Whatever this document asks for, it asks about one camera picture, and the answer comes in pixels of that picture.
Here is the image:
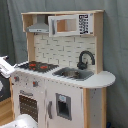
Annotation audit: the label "left red stove knob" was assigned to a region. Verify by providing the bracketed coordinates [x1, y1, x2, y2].
[13, 75, 20, 83]

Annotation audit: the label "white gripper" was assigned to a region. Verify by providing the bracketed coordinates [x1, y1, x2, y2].
[0, 56, 15, 78]

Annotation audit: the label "white wooden toy kitchen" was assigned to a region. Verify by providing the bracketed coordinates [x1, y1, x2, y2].
[11, 10, 115, 128]

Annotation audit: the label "grey range hood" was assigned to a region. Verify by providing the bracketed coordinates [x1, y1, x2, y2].
[26, 15, 49, 33]

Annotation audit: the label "black toy faucet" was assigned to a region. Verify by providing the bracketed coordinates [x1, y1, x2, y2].
[77, 50, 95, 70]

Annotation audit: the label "right red stove knob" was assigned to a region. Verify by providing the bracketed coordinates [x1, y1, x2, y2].
[33, 81, 39, 87]

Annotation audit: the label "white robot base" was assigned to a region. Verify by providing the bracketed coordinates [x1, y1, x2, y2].
[9, 113, 39, 128]

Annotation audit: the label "red stove knob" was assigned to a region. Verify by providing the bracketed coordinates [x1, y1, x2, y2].
[33, 81, 39, 87]
[13, 75, 20, 83]

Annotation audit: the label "grey metal sink basin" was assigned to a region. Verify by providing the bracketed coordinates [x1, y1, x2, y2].
[53, 67, 93, 81]

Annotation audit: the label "white fridge cabinet door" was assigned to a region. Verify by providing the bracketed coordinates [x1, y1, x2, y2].
[47, 87, 83, 128]

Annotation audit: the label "white oven door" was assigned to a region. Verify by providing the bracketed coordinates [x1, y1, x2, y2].
[14, 89, 43, 122]

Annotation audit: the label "black stovetop red burners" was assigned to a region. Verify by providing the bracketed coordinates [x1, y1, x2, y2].
[20, 61, 57, 72]

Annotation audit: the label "white microwave door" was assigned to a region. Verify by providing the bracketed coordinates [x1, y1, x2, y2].
[48, 13, 93, 37]

